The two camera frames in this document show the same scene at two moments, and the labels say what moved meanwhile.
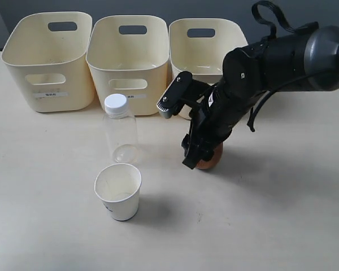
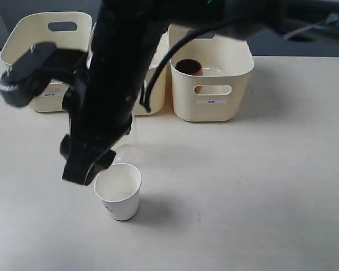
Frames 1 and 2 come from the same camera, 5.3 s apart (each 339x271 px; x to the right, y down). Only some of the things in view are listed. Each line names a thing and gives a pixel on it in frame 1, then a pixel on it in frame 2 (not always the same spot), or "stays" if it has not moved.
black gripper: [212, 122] → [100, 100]
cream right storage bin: [198, 46] stays
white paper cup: [117, 186] stays
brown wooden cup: [217, 156] → [191, 67]
